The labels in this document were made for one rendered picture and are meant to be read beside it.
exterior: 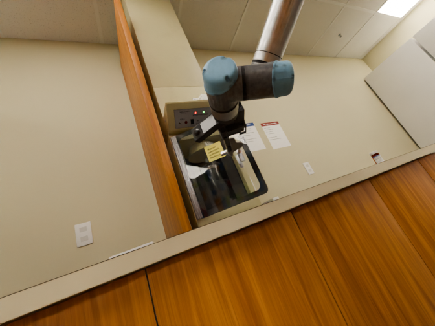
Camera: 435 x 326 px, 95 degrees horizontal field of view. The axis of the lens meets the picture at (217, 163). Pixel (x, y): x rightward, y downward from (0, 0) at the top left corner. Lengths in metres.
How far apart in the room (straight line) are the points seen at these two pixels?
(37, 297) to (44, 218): 0.85
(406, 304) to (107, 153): 1.51
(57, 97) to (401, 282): 1.95
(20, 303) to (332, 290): 0.71
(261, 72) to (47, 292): 0.58
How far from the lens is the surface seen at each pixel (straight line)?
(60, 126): 1.58
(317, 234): 0.74
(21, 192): 1.44
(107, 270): 0.51
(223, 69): 0.44
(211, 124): 0.59
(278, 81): 0.46
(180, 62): 1.36
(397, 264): 0.98
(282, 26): 0.61
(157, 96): 1.12
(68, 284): 0.52
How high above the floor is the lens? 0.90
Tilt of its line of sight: 20 degrees up
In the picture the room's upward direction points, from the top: 22 degrees counter-clockwise
